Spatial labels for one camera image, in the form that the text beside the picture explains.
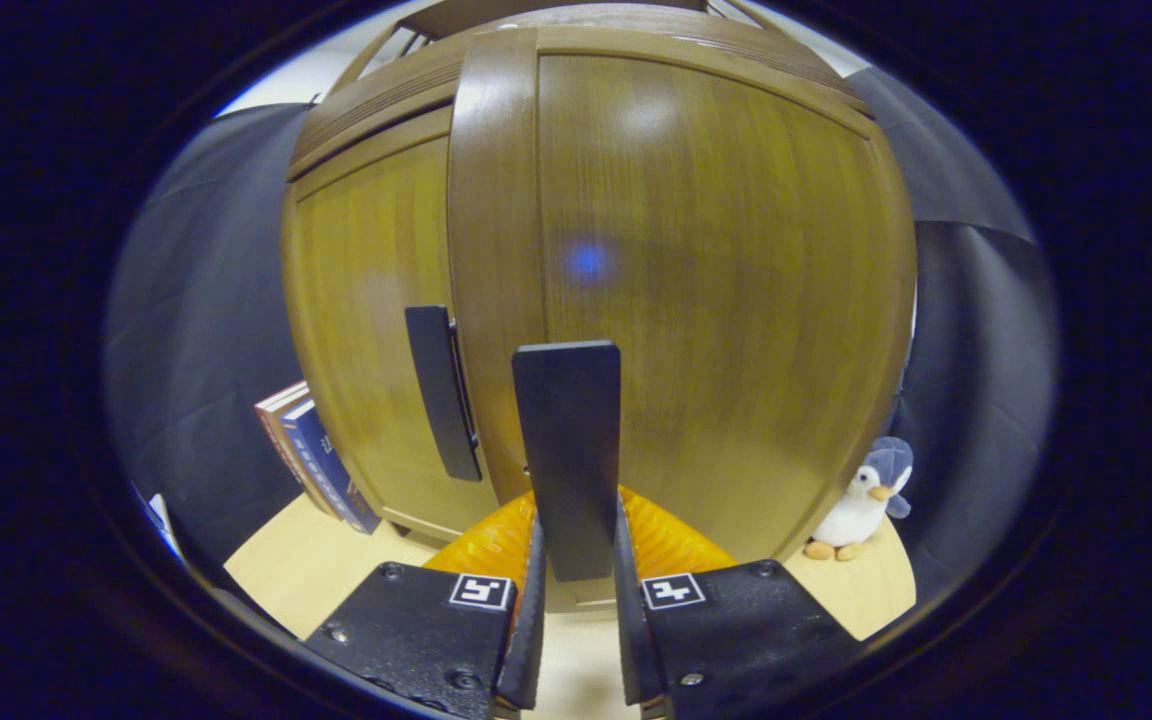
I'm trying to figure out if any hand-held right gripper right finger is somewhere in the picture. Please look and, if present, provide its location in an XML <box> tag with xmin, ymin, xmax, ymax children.
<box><xmin>614</xmin><ymin>487</ymin><xmax>862</xmax><ymax>720</ymax></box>

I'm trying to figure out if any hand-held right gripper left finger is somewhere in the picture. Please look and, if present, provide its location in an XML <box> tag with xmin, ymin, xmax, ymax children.
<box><xmin>304</xmin><ymin>488</ymin><xmax>549</xmax><ymax>720</ymax></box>

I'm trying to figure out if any black door handle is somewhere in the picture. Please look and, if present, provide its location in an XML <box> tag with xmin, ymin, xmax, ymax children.
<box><xmin>405</xmin><ymin>305</ymin><xmax>484</xmax><ymax>483</ymax></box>
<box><xmin>512</xmin><ymin>341</ymin><xmax>623</xmax><ymax>583</ymax></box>

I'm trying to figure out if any wooden cabinet door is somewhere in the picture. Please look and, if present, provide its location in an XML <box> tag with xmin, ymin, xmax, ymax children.
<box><xmin>448</xmin><ymin>25</ymin><xmax>919</xmax><ymax>611</ymax></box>
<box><xmin>281</xmin><ymin>105</ymin><xmax>502</xmax><ymax>546</ymax></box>

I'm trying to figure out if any wooden double-door shoe cabinet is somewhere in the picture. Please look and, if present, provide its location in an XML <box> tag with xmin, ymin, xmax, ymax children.
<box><xmin>281</xmin><ymin>0</ymin><xmax>877</xmax><ymax>611</ymax></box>

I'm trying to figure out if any penguin plush toy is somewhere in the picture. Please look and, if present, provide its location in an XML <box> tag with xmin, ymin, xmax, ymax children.
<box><xmin>802</xmin><ymin>436</ymin><xmax>915</xmax><ymax>562</ymax></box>

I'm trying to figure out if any blue book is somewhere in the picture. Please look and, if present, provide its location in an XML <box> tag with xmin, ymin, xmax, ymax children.
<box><xmin>281</xmin><ymin>398</ymin><xmax>383</xmax><ymax>536</ymax></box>

